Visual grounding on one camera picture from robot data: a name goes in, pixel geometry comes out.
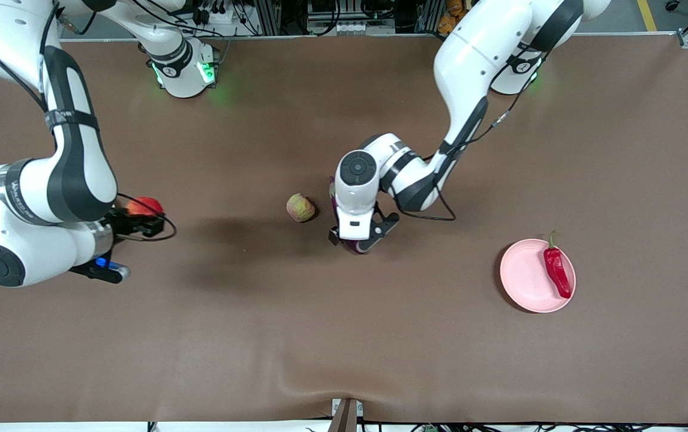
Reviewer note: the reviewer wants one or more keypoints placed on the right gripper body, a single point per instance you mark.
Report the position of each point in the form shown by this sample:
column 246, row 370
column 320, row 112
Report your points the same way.
column 123, row 226

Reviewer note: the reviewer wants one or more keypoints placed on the red apple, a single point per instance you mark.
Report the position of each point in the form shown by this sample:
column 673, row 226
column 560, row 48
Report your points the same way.
column 144, row 206

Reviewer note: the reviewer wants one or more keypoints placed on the purple eggplant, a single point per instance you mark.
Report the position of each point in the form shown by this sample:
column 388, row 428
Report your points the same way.
column 352, row 246

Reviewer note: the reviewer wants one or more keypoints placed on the pale green pink fruit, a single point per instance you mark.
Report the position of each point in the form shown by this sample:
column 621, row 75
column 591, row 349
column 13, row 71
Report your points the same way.
column 300, row 207

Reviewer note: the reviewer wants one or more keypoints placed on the red chili pepper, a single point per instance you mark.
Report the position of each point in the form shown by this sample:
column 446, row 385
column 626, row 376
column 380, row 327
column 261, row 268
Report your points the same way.
column 558, row 270

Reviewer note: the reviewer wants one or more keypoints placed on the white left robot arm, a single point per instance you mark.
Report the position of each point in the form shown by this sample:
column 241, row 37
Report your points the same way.
column 475, row 60

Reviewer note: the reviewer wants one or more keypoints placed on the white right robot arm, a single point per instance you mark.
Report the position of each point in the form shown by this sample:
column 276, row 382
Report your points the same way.
column 74, row 168

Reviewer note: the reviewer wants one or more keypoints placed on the brown table cloth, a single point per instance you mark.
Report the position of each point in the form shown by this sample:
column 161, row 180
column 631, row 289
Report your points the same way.
column 200, row 330

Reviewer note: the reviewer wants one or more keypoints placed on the pink plate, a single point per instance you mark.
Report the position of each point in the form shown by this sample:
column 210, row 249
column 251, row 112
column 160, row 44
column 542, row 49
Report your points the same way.
column 526, row 276

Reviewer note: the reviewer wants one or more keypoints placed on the long white power strip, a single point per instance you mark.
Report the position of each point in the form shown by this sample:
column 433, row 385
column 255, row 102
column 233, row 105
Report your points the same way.
column 349, row 28

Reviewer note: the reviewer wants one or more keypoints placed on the white power strip with plugs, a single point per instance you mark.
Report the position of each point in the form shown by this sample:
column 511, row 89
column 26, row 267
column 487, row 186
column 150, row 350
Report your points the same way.
column 218, row 18

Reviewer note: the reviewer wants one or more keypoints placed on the orange items pile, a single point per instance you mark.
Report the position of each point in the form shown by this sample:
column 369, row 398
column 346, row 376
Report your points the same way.
column 453, row 18

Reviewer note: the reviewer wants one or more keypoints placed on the black caster wheel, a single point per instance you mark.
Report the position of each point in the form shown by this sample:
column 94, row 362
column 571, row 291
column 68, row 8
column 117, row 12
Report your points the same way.
column 672, row 5

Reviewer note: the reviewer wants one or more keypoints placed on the metal mount bar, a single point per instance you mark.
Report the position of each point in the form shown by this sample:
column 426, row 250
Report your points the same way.
column 345, row 420

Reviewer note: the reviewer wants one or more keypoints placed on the aluminium frame post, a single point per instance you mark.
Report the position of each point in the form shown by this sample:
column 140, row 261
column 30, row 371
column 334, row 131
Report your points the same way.
column 427, row 15
column 270, row 15

